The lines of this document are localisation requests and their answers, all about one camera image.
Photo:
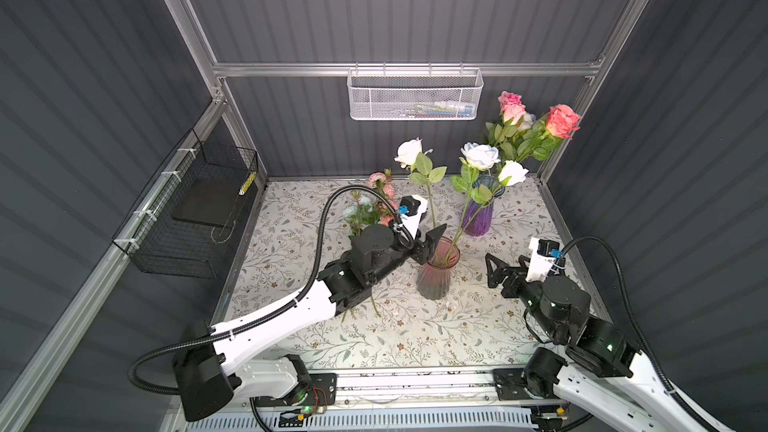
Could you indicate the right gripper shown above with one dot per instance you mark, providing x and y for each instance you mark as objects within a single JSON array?
[{"x": 515, "y": 274}]

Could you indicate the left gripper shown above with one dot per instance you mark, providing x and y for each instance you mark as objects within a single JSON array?
[{"x": 422, "y": 250}]

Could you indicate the blue purple glass vase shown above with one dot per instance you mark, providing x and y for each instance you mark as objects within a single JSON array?
[{"x": 478, "y": 217}]

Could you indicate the red glass vase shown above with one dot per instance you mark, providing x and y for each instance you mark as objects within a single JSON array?
[{"x": 434, "y": 279}]

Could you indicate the pale pink rose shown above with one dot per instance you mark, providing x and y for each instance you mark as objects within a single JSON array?
[{"x": 414, "y": 158}]

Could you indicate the white blue rose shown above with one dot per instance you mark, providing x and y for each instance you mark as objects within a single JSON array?
[{"x": 482, "y": 156}]

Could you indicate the light pink rose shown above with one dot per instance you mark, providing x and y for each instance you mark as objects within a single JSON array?
[{"x": 506, "y": 147}]

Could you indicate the coral pink rose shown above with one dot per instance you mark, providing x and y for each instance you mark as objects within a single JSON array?
[{"x": 547, "y": 134}]

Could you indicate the magenta pink rose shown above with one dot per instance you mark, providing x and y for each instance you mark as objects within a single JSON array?
[{"x": 509, "y": 98}]

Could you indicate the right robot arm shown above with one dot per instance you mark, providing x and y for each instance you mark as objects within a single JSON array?
[{"x": 588, "y": 361}]

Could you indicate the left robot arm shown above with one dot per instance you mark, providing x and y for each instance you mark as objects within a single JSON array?
[{"x": 343, "y": 284}]

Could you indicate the pink peony spray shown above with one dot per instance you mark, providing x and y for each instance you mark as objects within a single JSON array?
[{"x": 382, "y": 183}]

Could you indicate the white peony flower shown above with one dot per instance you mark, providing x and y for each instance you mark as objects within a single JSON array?
[{"x": 360, "y": 213}]

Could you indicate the floral patterned table mat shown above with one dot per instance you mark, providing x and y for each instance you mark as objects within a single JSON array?
[{"x": 397, "y": 327}]

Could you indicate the yellow marker pen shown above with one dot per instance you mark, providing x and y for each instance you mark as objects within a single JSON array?
[{"x": 247, "y": 183}]

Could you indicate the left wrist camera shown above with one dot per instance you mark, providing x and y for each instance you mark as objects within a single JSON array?
[{"x": 411, "y": 210}]

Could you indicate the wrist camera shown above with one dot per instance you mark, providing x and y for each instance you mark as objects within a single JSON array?
[
  {"x": 411, "y": 210},
  {"x": 546, "y": 260}
]

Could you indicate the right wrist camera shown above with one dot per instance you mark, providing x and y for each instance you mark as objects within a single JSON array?
[{"x": 546, "y": 260}]

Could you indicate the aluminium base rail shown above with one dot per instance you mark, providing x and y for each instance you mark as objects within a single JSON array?
[{"x": 420, "y": 384}]

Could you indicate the white perforated cable tray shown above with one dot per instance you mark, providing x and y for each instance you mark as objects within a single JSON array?
[{"x": 419, "y": 419}]

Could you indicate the white wire wall basket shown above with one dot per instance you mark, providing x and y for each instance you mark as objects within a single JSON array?
[{"x": 414, "y": 93}]

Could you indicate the black wire side basket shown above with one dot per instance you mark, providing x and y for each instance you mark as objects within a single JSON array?
[{"x": 189, "y": 222}]

